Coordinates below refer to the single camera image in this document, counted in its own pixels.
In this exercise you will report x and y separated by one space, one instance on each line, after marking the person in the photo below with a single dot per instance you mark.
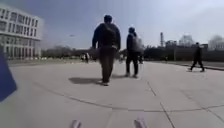
197 56
106 43
132 50

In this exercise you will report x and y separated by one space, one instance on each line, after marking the grey paved plaza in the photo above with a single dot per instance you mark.
110 96

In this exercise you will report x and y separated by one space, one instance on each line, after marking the distant row of trees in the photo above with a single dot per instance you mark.
63 52

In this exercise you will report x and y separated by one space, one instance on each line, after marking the tall chimney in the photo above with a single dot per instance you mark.
161 39

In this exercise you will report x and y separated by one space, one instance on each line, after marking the robot's own part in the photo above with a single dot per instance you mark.
140 123
75 124

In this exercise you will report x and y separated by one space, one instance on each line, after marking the dark hedge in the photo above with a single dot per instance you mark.
180 54

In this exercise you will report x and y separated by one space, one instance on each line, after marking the distant buildings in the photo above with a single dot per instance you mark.
185 41

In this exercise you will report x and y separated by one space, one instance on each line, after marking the dark kerb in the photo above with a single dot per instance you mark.
210 67

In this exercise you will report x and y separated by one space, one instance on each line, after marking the white multi-storey building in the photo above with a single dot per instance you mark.
18 36

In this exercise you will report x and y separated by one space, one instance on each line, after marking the blue object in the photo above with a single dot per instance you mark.
6 78

